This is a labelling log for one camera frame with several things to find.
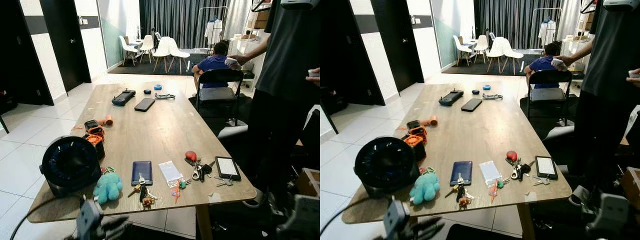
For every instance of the small silver keys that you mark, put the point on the small silver keys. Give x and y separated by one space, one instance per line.
225 182
540 180

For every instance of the brown wooden box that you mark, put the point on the brown wooden box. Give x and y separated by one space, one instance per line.
309 182
631 182

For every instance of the standing person in black clothes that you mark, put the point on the standing person in black clothes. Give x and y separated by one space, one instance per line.
285 60
607 60

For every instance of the black door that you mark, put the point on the black door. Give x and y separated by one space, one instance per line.
397 45
345 55
65 45
20 55

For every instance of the black round desk fan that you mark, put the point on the black round desk fan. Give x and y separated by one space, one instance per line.
385 162
70 162

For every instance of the black orange small device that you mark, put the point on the black orange small device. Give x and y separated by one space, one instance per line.
414 125
92 125

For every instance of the orange black battery pack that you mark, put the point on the orange black battery pack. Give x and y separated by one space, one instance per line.
415 142
95 142

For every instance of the black tablet with white screen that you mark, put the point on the black tablet with white screen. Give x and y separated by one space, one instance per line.
228 167
546 166

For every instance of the black folding chair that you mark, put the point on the black folding chair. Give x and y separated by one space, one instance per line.
219 94
550 94

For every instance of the orange cylinder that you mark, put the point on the orange cylinder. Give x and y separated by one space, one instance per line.
431 121
107 120

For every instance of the white shelf with boxes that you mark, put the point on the white shelf with boxes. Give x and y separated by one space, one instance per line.
257 22
580 30

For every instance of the white headset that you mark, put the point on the white headset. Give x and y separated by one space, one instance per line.
299 3
620 4

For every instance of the seated person in blue shirt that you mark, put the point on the seated person in blue shirt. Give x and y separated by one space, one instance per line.
212 62
544 63

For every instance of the black handheld console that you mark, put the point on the black handheld console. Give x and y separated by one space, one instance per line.
451 97
123 97

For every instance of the key bunch with red ball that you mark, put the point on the key bunch with red ball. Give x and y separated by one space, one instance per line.
511 155
191 155

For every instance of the white hanging garment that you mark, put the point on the white hanging garment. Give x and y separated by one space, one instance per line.
213 31
547 31

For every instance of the dark blue card wallet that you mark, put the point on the dark blue card wallet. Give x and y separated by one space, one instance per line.
461 172
142 172

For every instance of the black smartphone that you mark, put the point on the black smartphone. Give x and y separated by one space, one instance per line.
471 104
144 104

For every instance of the wooden table leg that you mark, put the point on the wooden table leg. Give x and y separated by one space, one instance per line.
204 222
525 222

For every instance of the white metal clothes rack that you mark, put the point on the white metal clothes rack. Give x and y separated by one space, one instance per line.
546 9
212 8

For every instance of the dark eyeglasses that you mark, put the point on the dark eyeglasses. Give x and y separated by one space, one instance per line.
165 96
492 96

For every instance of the key bunch with black fob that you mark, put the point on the key bunch with black fob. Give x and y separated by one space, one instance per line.
460 191
143 191

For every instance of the white shell chair wooden legs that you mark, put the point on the white shell chair wooden legs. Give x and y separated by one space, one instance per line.
126 46
147 44
166 47
481 43
500 47
460 45

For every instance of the dark floor rug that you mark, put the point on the dark floor rug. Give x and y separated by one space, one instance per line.
145 69
475 69

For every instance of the dark grey curtain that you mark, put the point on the dark grey curtain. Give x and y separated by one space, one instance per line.
170 20
505 20

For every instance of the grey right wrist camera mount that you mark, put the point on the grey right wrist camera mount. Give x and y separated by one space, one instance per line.
607 215
305 215

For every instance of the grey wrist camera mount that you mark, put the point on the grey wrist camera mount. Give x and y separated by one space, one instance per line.
305 215
396 217
89 217
607 215

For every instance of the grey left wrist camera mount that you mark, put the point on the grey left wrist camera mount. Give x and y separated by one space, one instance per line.
89 217
396 217

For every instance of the small white wall switch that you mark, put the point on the small white wall switch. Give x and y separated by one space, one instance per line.
416 20
83 21

